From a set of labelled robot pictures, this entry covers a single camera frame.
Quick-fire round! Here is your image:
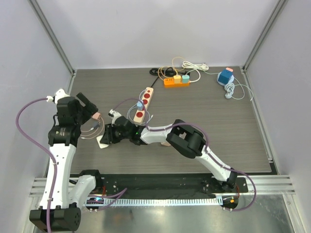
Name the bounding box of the white charger plug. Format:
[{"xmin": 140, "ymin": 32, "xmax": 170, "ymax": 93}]
[{"xmin": 96, "ymin": 135, "xmax": 110, "ymax": 149}]

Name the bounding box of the pink charger plug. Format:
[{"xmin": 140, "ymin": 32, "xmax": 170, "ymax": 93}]
[{"xmin": 92, "ymin": 112, "xmax": 101, "ymax": 121}]

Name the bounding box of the pink usb cable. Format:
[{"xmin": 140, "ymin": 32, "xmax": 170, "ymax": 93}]
[{"xmin": 79, "ymin": 116, "xmax": 105, "ymax": 140}]

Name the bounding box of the beige red power strip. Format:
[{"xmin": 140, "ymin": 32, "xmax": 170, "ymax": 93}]
[{"xmin": 133, "ymin": 87, "xmax": 154, "ymax": 124}]

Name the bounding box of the pink cube socket adapter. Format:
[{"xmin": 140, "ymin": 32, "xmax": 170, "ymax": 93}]
[{"xmin": 161, "ymin": 142, "xmax": 170, "ymax": 147}]

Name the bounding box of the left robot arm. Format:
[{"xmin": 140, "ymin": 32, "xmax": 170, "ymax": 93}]
[{"xmin": 29, "ymin": 89, "xmax": 103, "ymax": 233}]

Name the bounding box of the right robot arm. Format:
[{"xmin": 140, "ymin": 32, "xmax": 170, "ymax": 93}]
[{"xmin": 96, "ymin": 116, "xmax": 237, "ymax": 192}]

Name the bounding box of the light blue charger plug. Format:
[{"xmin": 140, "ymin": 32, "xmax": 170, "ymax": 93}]
[{"xmin": 136, "ymin": 101, "xmax": 144, "ymax": 111}]

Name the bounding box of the yellow charger plug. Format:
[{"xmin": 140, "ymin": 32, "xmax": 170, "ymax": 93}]
[{"xmin": 173, "ymin": 75, "xmax": 181, "ymax": 84}]

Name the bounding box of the teal charger plug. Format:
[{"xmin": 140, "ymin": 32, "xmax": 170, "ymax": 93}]
[{"xmin": 182, "ymin": 75, "xmax": 190, "ymax": 83}]

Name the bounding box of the blue cube socket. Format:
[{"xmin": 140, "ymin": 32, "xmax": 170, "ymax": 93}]
[{"xmin": 217, "ymin": 70, "xmax": 234, "ymax": 86}]

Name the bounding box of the orange power strip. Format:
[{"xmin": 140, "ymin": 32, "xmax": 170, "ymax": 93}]
[{"xmin": 163, "ymin": 78, "xmax": 190, "ymax": 88}]

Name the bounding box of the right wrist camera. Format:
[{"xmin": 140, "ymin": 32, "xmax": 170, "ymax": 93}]
[{"xmin": 108, "ymin": 109, "xmax": 122, "ymax": 125}]

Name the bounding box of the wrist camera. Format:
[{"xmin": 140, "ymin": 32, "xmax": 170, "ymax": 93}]
[
  {"xmin": 46, "ymin": 88, "xmax": 70, "ymax": 104},
  {"xmin": 108, "ymin": 109, "xmax": 122, "ymax": 125}
]

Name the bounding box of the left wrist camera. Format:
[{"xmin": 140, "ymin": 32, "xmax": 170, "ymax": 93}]
[{"xmin": 46, "ymin": 88, "xmax": 70, "ymax": 104}]

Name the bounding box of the light blue usb cable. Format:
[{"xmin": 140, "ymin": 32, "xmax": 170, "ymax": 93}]
[{"xmin": 127, "ymin": 91, "xmax": 154, "ymax": 122}]

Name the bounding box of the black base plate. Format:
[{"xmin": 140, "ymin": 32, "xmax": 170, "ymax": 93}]
[{"xmin": 91, "ymin": 173, "xmax": 248, "ymax": 209}]

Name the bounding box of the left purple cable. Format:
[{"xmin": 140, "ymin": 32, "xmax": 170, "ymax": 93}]
[{"xmin": 16, "ymin": 97, "xmax": 128, "ymax": 233}]

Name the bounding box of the purple cable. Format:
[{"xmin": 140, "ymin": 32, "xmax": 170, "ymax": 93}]
[
  {"xmin": 113, "ymin": 98, "xmax": 257, "ymax": 212},
  {"xmin": 16, "ymin": 97, "xmax": 128, "ymax": 233}
]

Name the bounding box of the black power cord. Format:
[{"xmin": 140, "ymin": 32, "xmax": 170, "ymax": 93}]
[{"xmin": 148, "ymin": 67, "xmax": 189, "ymax": 87}]

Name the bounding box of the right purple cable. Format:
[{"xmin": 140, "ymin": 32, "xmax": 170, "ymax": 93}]
[{"xmin": 113, "ymin": 98, "xmax": 257, "ymax": 212}]

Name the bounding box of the orange usb cable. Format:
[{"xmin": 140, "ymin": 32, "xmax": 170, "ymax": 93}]
[{"xmin": 157, "ymin": 57, "xmax": 189, "ymax": 81}]

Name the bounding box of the white power cord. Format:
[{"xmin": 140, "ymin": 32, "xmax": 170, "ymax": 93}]
[{"xmin": 182, "ymin": 61, "xmax": 209, "ymax": 83}]

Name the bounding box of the left aluminium frame post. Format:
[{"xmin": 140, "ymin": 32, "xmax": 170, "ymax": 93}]
[{"xmin": 28, "ymin": 0, "xmax": 76, "ymax": 76}]

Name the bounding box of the aluminium frame post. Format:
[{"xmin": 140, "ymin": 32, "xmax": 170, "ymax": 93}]
[
  {"xmin": 28, "ymin": 0, "xmax": 76, "ymax": 76},
  {"xmin": 242, "ymin": 0, "xmax": 288, "ymax": 73}
]

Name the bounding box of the white slotted cable duct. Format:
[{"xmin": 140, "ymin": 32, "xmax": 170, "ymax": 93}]
[{"xmin": 85, "ymin": 197, "xmax": 223, "ymax": 208}]

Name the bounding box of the light blue bundled cord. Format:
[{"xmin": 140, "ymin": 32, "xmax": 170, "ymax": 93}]
[{"xmin": 224, "ymin": 82, "xmax": 236, "ymax": 100}]

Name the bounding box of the aluminium frame rail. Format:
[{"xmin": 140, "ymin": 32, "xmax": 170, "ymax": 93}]
[{"xmin": 29, "ymin": 175, "xmax": 295, "ymax": 198}]

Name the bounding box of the right aluminium frame post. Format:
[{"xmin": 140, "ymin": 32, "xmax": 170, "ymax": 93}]
[{"xmin": 242, "ymin": 0, "xmax": 288, "ymax": 73}]

